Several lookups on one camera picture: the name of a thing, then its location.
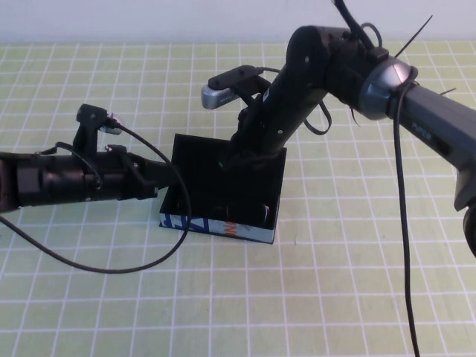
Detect black framed glasses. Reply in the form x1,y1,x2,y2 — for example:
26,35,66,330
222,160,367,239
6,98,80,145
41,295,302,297
213,202,274,227

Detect long black zip tie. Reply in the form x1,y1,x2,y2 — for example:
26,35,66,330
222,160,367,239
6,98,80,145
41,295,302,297
395,14,434,60

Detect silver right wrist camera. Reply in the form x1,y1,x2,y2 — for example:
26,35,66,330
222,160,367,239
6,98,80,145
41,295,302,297
200,65,272,111

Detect long black right arm cable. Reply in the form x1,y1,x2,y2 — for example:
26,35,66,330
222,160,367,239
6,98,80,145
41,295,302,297
386,66,423,357

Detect green checked tablecloth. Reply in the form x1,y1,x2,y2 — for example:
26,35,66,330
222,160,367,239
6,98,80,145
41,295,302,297
0,41,476,357

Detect thick black cable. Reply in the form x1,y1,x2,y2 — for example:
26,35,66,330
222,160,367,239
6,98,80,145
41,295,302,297
332,0,390,62

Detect thin black cable loop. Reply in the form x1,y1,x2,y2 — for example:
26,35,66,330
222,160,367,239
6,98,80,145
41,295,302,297
303,99,332,137

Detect black printed glasses case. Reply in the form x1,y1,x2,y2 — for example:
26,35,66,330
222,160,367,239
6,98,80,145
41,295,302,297
158,133,288,245

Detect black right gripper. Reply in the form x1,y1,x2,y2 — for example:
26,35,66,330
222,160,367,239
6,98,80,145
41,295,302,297
219,94,295,171

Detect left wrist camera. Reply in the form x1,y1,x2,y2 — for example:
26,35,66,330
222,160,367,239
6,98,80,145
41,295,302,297
73,103,126,153

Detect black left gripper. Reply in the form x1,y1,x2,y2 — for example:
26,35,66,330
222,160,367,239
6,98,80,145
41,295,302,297
98,144,176,202

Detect black left camera cable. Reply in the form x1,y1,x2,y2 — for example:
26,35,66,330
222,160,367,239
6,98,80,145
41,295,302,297
0,124,193,274

